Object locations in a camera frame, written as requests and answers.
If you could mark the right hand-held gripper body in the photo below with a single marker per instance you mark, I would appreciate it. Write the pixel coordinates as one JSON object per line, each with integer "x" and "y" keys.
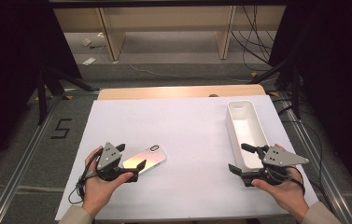
{"x": 279, "y": 157}

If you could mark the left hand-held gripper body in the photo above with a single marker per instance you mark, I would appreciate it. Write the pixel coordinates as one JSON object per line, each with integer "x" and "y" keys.
{"x": 109, "y": 155}

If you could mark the white plastic storage box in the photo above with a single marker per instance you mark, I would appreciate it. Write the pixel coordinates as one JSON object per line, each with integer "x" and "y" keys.
{"x": 246, "y": 133}

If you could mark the person's right hand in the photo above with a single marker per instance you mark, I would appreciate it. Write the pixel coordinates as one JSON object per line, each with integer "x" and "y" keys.
{"x": 288, "y": 194}

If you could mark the person's left hand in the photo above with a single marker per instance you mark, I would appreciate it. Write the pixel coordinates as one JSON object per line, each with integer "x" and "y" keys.
{"x": 99, "y": 193}

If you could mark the white board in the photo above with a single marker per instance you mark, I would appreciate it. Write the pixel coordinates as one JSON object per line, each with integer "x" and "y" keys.
{"x": 180, "y": 130}

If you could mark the yellow tape mark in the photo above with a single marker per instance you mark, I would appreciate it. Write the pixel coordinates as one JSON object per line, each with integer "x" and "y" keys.
{"x": 68, "y": 97}
{"x": 274, "y": 93}

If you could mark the black metal stand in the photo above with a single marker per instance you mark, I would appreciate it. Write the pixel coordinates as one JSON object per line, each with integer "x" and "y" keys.
{"x": 294, "y": 90}
{"x": 43, "y": 99}

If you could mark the white paper scrap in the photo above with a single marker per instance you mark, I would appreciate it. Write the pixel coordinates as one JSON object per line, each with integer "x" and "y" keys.
{"x": 89, "y": 61}
{"x": 86, "y": 41}

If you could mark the black curtain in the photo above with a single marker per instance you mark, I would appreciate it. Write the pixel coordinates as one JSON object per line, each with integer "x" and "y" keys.
{"x": 15, "y": 62}
{"x": 335, "y": 77}

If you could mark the light wooden desk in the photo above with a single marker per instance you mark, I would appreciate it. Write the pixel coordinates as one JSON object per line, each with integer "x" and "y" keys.
{"x": 170, "y": 17}

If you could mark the metal floor rail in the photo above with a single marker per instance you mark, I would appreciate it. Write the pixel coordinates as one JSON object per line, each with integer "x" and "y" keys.
{"x": 24, "y": 161}
{"x": 320, "y": 168}

